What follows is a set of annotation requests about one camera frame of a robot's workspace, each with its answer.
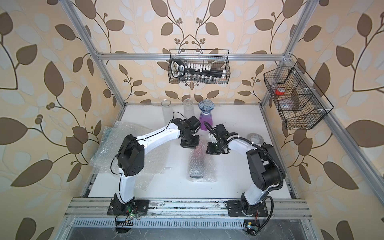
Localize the bubble clear vase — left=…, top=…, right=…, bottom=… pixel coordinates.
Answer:
left=183, top=98, right=195, bottom=119

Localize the clear bubble wrap sheet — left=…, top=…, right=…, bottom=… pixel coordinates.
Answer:
left=135, top=143, right=171, bottom=191
left=90, top=121, right=153, bottom=174

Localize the aluminium front rail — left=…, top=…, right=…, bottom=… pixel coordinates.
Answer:
left=65, top=198, right=313, bottom=220

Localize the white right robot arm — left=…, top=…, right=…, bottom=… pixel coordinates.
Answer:
left=204, top=122, right=286, bottom=216

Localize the red tape roll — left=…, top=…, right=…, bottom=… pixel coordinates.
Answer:
left=275, top=87, right=286, bottom=96

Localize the black back wire basket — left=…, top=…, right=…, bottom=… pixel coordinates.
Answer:
left=168, top=48, right=231, bottom=85

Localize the clear ribbed glass vase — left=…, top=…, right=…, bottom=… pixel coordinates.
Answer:
left=161, top=99, right=173, bottom=124

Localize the black side wire basket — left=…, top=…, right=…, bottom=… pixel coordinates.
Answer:
left=264, top=62, right=334, bottom=130

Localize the bubble purple vase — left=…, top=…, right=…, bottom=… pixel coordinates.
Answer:
left=199, top=100, right=215, bottom=131

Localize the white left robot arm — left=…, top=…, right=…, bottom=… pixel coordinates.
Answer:
left=115, top=116, right=201, bottom=205

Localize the black socket set tool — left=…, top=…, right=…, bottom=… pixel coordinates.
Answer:
left=169, top=59, right=227, bottom=79

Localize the black corrugated cable conduit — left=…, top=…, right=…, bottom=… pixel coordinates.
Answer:
left=203, top=121, right=286, bottom=193

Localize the bubble pink vase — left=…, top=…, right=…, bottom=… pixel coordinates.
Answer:
left=187, top=139, right=217, bottom=183

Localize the clear tape roll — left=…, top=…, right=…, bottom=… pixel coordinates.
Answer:
left=248, top=133, right=265, bottom=145

